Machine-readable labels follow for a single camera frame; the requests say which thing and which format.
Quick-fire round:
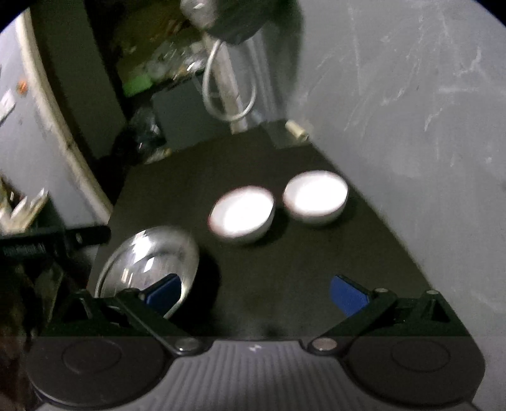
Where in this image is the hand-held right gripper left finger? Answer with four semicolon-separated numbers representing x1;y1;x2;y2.
40;273;204;354

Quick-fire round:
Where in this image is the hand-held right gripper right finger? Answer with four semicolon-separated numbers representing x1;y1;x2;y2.
308;274;475;354

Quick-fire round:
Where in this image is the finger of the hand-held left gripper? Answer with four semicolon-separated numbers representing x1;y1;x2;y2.
63;225;111;249

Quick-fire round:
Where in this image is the steel bowl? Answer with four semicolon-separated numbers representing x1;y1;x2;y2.
95;226;200;320

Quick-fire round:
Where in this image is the white ceramic bowl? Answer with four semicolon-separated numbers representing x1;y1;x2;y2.
282;171;349;226
208;186;276;244

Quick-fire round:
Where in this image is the black plastic bag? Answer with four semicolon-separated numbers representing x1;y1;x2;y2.
113;107;167;163

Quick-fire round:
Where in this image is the black cabinet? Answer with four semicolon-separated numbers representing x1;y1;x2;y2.
152;81;234;153

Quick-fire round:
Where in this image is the green box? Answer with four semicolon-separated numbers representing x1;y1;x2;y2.
122;75;153;96

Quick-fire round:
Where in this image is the steel cleaver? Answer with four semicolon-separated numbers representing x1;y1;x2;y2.
261;119;313;150

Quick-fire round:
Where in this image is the cream cylindrical roll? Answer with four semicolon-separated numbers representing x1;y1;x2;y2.
285;120;309;141

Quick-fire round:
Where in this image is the cluttered storage shelf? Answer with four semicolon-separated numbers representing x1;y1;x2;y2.
111;24;206;83

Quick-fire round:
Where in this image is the hanging plastic bag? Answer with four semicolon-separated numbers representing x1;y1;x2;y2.
180;0;277;45

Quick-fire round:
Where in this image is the white door frame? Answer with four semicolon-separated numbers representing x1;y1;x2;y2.
18;8;262;222

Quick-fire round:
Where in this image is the white wall switch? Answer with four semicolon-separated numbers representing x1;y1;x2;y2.
0;89;16;123

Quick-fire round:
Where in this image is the white hose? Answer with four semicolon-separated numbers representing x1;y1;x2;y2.
202;37;257;122

